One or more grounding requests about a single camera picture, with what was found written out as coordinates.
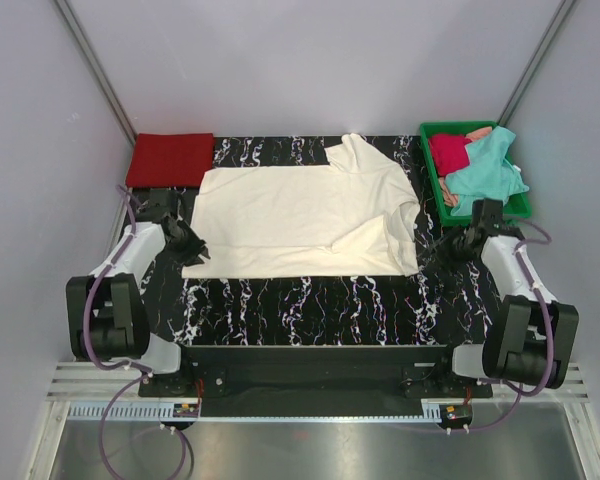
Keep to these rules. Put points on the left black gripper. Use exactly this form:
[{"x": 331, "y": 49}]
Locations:
[{"x": 193, "y": 251}]

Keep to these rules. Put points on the left aluminium corner post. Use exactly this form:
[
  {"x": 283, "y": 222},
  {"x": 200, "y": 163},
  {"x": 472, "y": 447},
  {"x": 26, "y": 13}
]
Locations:
[{"x": 77, "y": 32}]

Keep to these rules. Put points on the folded red t shirt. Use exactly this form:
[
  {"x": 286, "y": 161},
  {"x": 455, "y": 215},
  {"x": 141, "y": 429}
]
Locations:
[{"x": 163, "y": 161}]

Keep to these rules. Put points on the right aluminium corner post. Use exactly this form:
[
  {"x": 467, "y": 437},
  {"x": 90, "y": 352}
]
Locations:
[{"x": 549, "y": 38}]

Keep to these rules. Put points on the cream white t shirt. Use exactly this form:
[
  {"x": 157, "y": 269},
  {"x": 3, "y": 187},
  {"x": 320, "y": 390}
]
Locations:
[{"x": 353, "y": 216}]

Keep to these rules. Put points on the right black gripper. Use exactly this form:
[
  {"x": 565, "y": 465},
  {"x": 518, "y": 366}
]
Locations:
[{"x": 443, "y": 240}]

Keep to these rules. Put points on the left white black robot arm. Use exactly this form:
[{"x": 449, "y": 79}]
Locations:
[{"x": 107, "y": 319}]

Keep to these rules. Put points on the grey slotted cable duct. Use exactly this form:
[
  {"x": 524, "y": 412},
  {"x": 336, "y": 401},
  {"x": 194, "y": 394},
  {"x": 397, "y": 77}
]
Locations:
[{"x": 178, "y": 412}]

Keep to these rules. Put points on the green plastic bin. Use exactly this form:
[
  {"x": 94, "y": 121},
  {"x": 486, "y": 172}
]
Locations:
[{"x": 518, "y": 205}]

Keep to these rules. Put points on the teal t shirt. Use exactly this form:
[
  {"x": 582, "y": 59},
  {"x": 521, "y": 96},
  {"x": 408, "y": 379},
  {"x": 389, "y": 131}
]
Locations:
[{"x": 489, "y": 174}]

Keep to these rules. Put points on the magenta t shirt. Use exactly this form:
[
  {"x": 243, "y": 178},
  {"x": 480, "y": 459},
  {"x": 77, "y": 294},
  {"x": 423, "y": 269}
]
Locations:
[{"x": 449, "y": 153}]

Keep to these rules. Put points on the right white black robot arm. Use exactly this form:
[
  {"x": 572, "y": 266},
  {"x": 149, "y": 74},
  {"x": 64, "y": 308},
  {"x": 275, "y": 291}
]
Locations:
[{"x": 529, "y": 344}]

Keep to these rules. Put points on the aluminium corner post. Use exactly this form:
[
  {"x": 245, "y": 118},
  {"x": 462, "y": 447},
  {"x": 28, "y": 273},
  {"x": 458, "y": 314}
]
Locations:
[
  {"x": 77, "y": 32},
  {"x": 549, "y": 38}
]

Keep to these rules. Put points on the salmon pink t shirt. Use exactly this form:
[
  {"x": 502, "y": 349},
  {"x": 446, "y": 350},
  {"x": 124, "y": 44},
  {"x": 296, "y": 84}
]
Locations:
[{"x": 450, "y": 199}]

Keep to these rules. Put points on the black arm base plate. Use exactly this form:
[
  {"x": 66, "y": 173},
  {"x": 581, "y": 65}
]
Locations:
[{"x": 342, "y": 376}]

